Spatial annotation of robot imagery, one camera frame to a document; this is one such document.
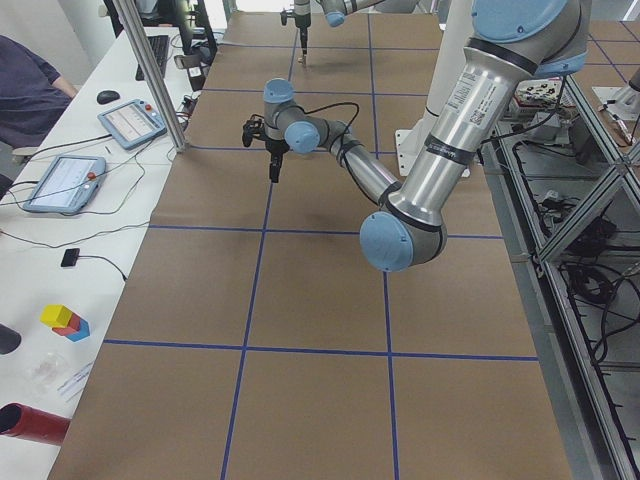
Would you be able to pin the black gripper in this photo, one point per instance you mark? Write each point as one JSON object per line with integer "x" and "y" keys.
{"x": 301, "y": 22}
{"x": 275, "y": 147}

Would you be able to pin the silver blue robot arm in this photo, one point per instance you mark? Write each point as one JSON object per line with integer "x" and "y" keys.
{"x": 501, "y": 44}
{"x": 335, "y": 13}

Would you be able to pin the black keyboard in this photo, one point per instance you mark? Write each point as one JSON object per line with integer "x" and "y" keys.
{"x": 159, "y": 45}

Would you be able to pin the far blue teach pendant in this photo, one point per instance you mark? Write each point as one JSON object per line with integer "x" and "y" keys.
{"x": 133, "y": 123}

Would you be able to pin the blue teach pendant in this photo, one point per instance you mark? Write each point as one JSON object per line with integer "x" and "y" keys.
{"x": 68, "y": 184}
{"x": 133, "y": 123}

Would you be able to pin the black computer mouse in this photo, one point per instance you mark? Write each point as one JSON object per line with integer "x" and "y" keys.
{"x": 107, "y": 96}

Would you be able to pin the near blue teach pendant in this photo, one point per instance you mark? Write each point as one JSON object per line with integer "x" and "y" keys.
{"x": 68, "y": 184}

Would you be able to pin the small black box device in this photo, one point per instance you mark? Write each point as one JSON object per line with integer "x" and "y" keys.
{"x": 70, "y": 257}

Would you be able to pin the person in dark shirt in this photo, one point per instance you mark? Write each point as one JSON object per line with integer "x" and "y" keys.
{"x": 34, "y": 95}

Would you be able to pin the yellow red blue blocks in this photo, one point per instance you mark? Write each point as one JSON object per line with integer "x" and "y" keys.
{"x": 64, "y": 322}

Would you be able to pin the black cylinder object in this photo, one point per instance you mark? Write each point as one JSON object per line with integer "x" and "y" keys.
{"x": 10, "y": 339}

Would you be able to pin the red cylinder tube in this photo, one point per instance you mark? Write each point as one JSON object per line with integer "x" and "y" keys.
{"x": 31, "y": 424}

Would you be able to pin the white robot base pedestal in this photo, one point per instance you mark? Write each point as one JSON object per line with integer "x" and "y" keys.
{"x": 425, "y": 130}

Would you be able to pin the aluminium frame post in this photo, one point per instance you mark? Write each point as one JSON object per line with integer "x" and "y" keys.
{"x": 129, "y": 18}

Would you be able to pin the aluminium frame side rack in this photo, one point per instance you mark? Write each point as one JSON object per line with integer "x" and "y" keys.
{"x": 565, "y": 179}

